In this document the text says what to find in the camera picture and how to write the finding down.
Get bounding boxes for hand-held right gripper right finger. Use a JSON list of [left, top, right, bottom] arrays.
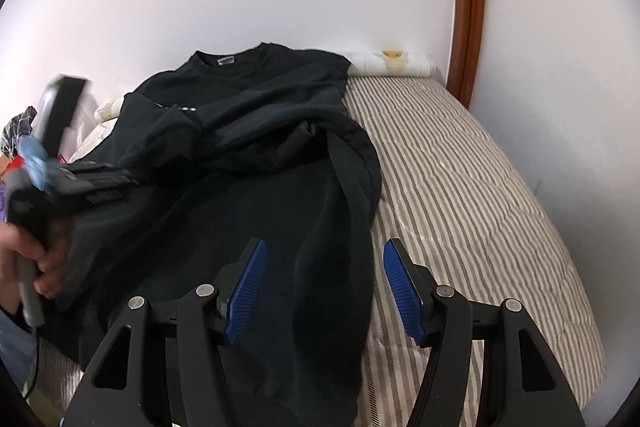
[[382, 238, 586, 427]]

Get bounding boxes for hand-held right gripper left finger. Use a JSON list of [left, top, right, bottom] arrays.
[[62, 237, 268, 427]]

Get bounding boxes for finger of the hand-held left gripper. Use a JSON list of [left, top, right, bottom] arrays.
[[50, 161, 142, 208], [37, 76, 93, 158]]

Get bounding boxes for black sweatshirt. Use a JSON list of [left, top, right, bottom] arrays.
[[37, 41, 383, 427]]

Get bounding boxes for dark clothes pile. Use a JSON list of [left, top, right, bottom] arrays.
[[0, 104, 40, 160]]

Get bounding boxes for person's left hand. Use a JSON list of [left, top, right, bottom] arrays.
[[0, 222, 67, 308]]

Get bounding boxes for striped bed cover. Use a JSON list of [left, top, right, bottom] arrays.
[[30, 74, 606, 427]]

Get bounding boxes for person's blue jeans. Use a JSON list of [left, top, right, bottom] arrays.
[[0, 307, 40, 390]]

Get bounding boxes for white pillow roll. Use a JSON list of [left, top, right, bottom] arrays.
[[94, 50, 438, 122]]

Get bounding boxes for brown wooden door frame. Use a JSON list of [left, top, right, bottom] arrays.
[[445, 0, 487, 108]]

